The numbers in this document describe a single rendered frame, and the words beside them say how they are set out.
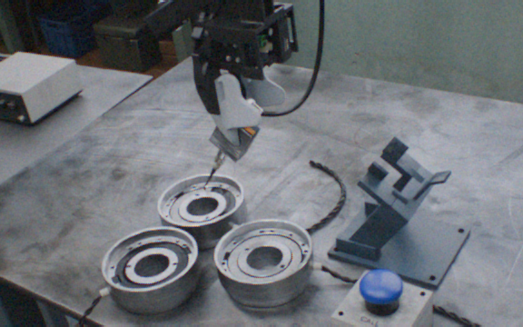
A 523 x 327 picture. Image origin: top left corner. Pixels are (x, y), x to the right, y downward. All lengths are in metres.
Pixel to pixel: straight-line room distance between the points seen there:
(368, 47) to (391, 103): 1.48
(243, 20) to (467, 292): 0.35
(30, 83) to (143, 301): 0.81
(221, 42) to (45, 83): 0.82
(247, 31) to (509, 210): 0.38
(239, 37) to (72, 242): 0.37
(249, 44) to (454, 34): 1.75
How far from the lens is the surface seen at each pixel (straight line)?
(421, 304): 0.68
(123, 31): 2.65
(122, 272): 0.80
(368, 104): 1.08
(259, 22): 0.69
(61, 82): 1.52
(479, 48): 2.39
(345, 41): 2.59
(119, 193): 0.98
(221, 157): 0.83
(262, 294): 0.73
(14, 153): 1.42
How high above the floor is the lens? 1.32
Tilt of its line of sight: 33 degrees down
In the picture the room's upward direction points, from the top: 9 degrees counter-clockwise
